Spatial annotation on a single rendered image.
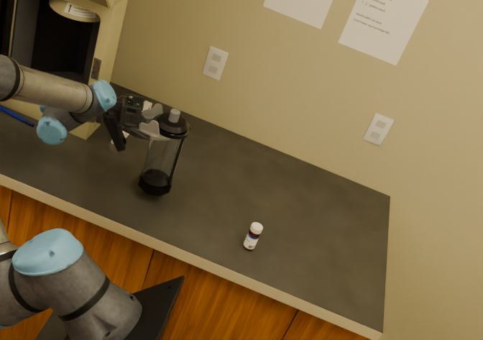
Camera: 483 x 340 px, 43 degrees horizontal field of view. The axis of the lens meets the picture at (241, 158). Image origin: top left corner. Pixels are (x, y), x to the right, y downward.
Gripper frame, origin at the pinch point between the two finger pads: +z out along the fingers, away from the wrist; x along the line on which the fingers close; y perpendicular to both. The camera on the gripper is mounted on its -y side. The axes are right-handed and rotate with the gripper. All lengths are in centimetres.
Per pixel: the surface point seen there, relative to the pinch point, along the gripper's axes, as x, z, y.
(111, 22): 19.2, -21.9, 19.9
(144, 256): -15.7, 0.3, -34.7
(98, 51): 19.4, -24.5, 10.0
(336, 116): 42, 58, -6
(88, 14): 25.1, -29.2, 18.2
